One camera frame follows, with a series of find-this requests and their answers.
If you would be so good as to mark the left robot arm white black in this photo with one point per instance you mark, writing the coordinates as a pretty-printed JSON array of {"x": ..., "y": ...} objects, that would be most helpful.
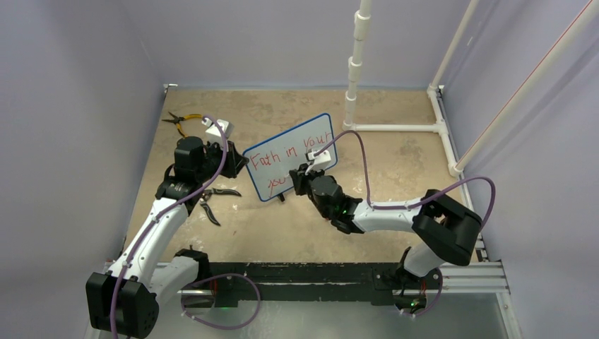
[{"x": 127, "y": 298}]

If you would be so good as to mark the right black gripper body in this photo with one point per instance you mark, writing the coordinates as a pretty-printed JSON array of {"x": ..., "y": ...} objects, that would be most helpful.
[{"x": 309, "y": 178}]

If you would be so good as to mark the aluminium frame rail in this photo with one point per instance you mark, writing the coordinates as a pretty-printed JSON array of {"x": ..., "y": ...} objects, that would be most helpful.
[{"x": 483, "y": 276}]

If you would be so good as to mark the black handled cutters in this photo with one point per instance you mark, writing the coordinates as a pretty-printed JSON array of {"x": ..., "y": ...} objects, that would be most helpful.
[{"x": 216, "y": 198}]

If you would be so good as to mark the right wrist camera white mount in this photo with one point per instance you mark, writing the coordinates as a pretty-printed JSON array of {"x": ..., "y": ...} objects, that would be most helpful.
[{"x": 318, "y": 160}]

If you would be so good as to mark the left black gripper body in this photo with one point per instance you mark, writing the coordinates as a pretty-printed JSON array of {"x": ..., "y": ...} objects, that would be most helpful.
[{"x": 213, "y": 161}]

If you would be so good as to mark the yellow handled pliers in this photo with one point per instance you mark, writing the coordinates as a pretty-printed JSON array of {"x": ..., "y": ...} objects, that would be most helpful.
[{"x": 177, "y": 121}]

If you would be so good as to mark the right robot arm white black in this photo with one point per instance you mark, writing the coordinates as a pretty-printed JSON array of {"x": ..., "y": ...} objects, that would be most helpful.
[{"x": 447, "y": 229}]

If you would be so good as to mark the blue framed whiteboard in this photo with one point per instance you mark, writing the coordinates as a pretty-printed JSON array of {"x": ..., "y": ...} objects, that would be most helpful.
[{"x": 273, "y": 158}]

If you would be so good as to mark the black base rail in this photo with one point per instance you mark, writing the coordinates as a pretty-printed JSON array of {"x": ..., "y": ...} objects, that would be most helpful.
[{"x": 380, "y": 284}]

